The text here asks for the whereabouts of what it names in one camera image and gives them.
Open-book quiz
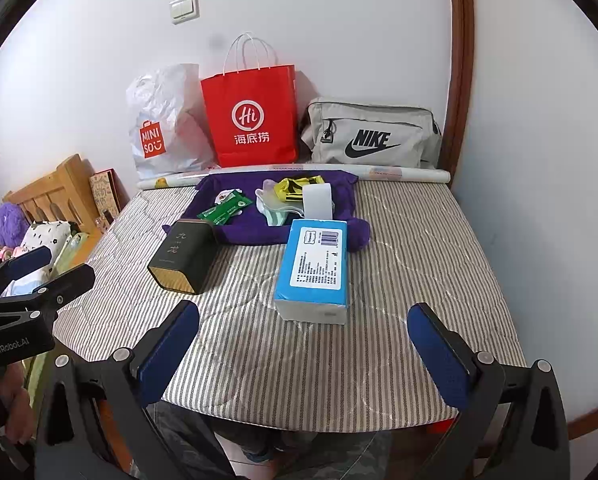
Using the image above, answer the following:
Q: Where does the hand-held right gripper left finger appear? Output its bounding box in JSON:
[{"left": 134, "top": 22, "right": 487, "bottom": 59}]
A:
[{"left": 34, "top": 300, "right": 240, "bottom": 480}]

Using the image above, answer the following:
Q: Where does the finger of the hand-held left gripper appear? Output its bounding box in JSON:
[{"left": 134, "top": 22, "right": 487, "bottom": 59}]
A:
[
  {"left": 0, "top": 262, "right": 96, "bottom": 321},
  {"left": 0, "top": 245, "right": 52, "bottom": 293}
]

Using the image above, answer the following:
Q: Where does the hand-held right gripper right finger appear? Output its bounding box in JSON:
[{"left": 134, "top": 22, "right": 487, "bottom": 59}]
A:
[{"left": 407, "top": 302, "right": 572, "bottom": 480}]

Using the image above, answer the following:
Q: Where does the green snack packet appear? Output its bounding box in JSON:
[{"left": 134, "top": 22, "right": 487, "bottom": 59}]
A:
[{"left": 198, "top": 195, "right": 253, "bottom": 227}]

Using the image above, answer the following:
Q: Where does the mint green sock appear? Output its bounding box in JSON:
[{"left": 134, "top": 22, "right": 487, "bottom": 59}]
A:
[{"left": 264, "top": 209, "right": 300, "bottom": 227}]

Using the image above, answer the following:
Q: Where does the white sock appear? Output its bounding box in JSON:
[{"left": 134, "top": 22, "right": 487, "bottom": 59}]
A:
[{"left": 255, "top": 179, "right": 304, "bottom": 226}]

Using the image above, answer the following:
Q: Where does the white sponge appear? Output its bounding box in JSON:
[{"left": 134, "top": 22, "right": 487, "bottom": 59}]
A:
[{"left": 302, "top": 183, "right": 336, "bottom": 221}]

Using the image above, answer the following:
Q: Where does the yellow and black packet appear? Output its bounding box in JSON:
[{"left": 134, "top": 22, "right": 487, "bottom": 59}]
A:
[{"left": 273, "top": 176, "right": 327, "bottom": 203}]

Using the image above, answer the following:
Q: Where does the person's left hand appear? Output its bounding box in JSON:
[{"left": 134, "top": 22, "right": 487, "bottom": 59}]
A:
[{"left": 0, "top": 360, "right": 36, "bottom": 448}]

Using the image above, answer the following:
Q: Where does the polka dot pillow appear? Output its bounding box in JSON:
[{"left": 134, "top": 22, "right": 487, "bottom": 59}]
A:
[{"left": 19, "top": 220, "right": 74, "bottom": 261}]

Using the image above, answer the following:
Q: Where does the purple plush toy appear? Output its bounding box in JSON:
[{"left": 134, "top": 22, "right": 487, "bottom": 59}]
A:
[{"left": 0, "top": 202, "right": 30, "bottom": 248}]

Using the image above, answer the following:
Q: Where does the wooden headboard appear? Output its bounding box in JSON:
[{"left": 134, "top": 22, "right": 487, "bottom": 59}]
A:
[{"left": 3, "top": 154, "right": 104, "bottom": 248}]

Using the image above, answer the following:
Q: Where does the striped mattress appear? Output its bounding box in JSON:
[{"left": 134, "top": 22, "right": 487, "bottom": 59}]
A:
[{"left": 54, "top": 180, "right": 528, "bottom": 436}]

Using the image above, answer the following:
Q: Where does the dark green tin box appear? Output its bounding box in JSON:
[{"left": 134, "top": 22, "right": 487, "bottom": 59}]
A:
[{"left": 147, "top": 219, "right": 217, "bottom": 295}]

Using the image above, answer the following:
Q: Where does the brown patterned box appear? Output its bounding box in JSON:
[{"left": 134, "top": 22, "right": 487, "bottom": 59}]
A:
[{"left": 89, "top": 169, "right": 121, "bottom": 221}]

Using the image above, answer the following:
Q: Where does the purple towel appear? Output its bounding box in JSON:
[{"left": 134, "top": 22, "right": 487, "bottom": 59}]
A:
[{"left": 163, "top": 170, "right": 371, "bottom": 251}]

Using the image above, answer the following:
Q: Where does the blue tissue pack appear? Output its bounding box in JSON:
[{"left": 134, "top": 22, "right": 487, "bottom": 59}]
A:
[{"left": 273, "top": 219, "right": 350, "bottom": 325}]

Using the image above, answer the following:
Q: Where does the wooden baseboard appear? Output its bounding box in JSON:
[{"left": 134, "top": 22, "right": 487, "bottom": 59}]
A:
[{"left": 566, "top": 395, "right": 598, "bottom": 443}]

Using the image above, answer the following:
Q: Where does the printed paper roll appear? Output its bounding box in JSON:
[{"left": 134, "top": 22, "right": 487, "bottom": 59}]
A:
[{"left": 136, "top": 165, "right": 452, "bottom": 191}]

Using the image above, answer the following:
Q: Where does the white plastic shopping bag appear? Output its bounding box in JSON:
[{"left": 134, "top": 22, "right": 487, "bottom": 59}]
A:
[{"left": 125, "top": 63, "right": 218, "bottom": 180}]

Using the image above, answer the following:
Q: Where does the grey waist bag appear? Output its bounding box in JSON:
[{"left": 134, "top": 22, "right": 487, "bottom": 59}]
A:
[{"left": 300, "top": 97, "right": 444, "bottom": 168}]

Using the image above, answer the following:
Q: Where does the red paper bag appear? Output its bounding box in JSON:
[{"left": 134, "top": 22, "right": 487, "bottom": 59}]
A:
[{"left": 200, "top": 32, "right": 300, "bottom": 167}]

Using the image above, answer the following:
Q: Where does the wooden door frame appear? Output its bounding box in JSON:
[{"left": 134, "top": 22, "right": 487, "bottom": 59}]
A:
[{"left": 446, "top": 0, "right": 476, "bottom": 188}]

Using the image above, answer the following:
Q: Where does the white light switch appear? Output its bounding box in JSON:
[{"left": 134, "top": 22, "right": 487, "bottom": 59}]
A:
[{"left": 170, "top": 0, "right": 198, "bottom": 23}]

